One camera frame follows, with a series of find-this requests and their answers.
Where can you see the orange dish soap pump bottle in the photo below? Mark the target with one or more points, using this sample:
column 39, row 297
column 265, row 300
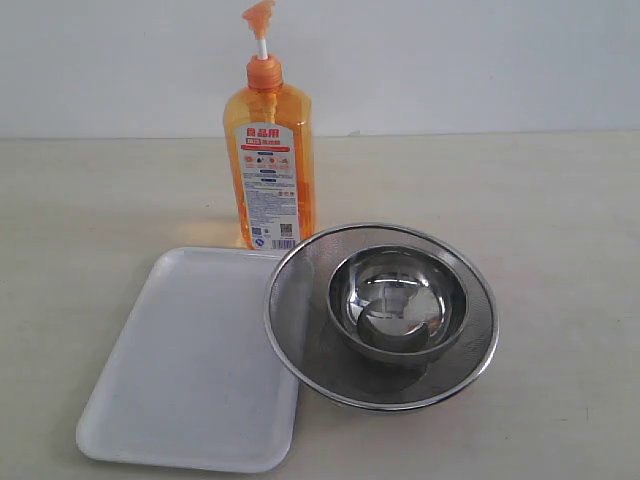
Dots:
column 270, row 146

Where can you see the small stainless steel bowl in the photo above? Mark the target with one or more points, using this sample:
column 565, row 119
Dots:
column 397, row 305

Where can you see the steel mesh strainer basket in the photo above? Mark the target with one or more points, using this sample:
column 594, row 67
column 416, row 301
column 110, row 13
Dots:
column 301, row 332

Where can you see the white rectangular plastic tray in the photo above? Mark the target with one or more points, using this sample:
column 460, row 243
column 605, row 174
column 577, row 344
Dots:
column 192, row 380

